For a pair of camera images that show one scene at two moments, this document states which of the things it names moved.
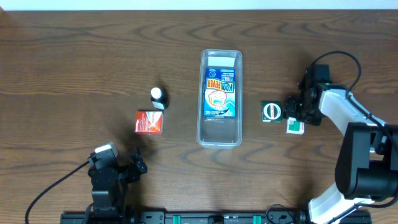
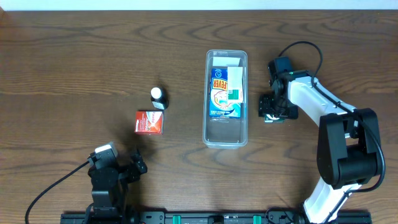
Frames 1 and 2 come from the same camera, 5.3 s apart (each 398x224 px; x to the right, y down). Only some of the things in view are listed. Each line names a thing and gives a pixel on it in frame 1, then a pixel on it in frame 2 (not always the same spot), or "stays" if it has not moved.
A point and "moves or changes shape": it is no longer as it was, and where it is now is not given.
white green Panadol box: [293, 126] to [235, 84]
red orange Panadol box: [148, 122] stays
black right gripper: [292, 109] to [267, 106]
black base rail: [214, 217] stays
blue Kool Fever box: [219, 93] moves or changes shape
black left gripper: [129, 170] stays
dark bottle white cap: [159, 98] stays
